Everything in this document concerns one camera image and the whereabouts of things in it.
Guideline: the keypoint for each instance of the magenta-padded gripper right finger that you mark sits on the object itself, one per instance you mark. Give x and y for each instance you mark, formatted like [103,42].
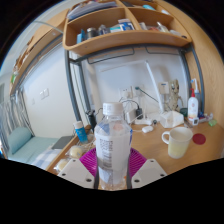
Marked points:
[148,172]

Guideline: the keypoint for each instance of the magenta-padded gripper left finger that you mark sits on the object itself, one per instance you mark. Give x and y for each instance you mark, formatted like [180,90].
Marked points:
[76,172]

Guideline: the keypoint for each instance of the clear plastic water bottle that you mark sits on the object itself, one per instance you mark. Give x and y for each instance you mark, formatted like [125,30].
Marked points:
[113,150]

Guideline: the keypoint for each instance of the wrapped pale bun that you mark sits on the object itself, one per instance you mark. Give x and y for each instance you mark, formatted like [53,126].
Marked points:
[75,152]
[62,164]

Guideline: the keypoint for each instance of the dark grey tablet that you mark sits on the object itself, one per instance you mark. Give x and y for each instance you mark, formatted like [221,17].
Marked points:
[62,142]

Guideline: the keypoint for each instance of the small blue white-capped bottle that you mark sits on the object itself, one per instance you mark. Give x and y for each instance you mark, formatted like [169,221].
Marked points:
[80,133]

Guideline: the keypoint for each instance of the cream ceramic mug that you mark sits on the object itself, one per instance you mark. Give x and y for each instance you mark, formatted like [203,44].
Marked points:
[180,145]

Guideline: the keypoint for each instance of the small white earbud case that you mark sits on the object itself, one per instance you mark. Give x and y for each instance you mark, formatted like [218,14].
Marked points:
[147,129]

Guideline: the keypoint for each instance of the bed with teal sheet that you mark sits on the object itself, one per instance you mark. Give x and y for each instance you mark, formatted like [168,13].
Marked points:
[36,151]

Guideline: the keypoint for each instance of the white power strip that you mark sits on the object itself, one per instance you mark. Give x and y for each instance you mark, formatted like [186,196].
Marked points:
[143,121]

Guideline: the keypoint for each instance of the black upright handheld tool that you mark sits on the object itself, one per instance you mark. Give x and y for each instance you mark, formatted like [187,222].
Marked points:
[91,120]

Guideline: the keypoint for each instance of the black charger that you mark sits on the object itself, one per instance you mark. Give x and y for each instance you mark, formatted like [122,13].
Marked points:
[138,113]

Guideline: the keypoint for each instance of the teal pillow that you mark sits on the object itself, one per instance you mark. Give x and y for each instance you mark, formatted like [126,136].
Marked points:
[19,140]

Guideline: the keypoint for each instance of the small white desk clock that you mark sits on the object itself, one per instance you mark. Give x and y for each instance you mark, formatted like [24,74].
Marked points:
[193,120]

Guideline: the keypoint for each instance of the white red-pump lotion bottle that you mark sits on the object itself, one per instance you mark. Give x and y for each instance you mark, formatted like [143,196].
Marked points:
[192,108]

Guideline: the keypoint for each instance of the white purple tissue pack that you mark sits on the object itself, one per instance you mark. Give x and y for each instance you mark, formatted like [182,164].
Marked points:
[206,117]

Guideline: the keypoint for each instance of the wooden tree figurine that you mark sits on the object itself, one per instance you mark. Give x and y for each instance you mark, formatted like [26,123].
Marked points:
[176,95]

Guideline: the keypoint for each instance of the grey patterned curtain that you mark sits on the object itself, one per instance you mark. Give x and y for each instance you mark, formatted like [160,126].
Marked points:
[15,113]

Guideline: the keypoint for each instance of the white desk lamp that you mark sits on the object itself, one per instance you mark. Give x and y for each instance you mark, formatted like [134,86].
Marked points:
[151,80]

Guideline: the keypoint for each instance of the wooden wardrobe side panel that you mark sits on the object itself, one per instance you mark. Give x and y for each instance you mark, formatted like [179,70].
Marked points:
[210,66]

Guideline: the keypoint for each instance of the wooden shelf unit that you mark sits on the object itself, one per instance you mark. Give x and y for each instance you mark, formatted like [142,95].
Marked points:
[126,38]

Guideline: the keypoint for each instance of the white wall socket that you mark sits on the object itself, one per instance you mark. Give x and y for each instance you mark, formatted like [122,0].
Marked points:
[125,93]
[138,91]

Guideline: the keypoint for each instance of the grey metal desk frame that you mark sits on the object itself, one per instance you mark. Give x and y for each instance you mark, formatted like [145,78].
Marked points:
[71,90]

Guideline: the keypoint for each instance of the white light switch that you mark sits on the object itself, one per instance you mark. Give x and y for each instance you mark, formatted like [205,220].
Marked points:
[44,93]

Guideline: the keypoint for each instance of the white wall-mounted device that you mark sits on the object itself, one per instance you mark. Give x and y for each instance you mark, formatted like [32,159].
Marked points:
[163,87]

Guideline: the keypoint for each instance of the wooden bunk rail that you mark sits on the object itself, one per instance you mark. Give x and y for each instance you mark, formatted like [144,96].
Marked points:
[40,43]

